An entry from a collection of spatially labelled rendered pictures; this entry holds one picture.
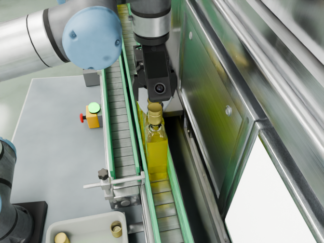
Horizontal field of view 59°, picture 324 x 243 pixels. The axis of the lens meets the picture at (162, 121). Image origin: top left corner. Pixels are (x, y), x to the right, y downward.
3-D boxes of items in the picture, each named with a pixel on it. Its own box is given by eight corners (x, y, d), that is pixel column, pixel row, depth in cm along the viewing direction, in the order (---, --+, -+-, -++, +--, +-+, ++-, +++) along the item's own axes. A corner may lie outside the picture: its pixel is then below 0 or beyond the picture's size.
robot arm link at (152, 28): (175, 16, 50) (129, 20, 49) (174, 39, 54) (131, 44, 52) (167, -3, 55) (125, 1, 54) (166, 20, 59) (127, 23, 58)
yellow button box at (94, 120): (106, 127, 119) (103, 114, 113) (87, 129, 118) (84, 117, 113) (105, 115, 124) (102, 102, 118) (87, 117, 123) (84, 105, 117)
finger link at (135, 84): (150, 96, 67) (155, 66, 61) (151, 101, 66) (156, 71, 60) (129, 96, 66) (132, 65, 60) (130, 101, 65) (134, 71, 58)
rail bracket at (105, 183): (146, 194, 83) (144, 170, 74) (88, 204, 81) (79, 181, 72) (145, 184, 85) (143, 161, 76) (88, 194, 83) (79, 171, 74)
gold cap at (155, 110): (163, 124, 70) (163, 111, 67) (149, 126, 70) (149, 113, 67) (161, 114, 73) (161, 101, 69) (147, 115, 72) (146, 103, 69)
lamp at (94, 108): (100, 113, 114) (99, 107, 112) (88, 114, 114) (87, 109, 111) (100, 105, 117) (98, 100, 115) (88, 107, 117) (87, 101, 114)
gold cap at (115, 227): (108, 224, 84) (110, 230, 87) (112, 235, 82) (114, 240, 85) (118, 218, 85) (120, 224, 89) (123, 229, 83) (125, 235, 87)
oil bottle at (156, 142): (167, 178, 87) (168, 133, 72) (149, 181, 87) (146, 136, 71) (163, 163, 91) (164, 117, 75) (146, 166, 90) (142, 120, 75)
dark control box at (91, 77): (102, 85, 137) (100, 71, 131) (86, 87, 136) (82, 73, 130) (101, 75, 143) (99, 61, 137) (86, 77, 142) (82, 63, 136)
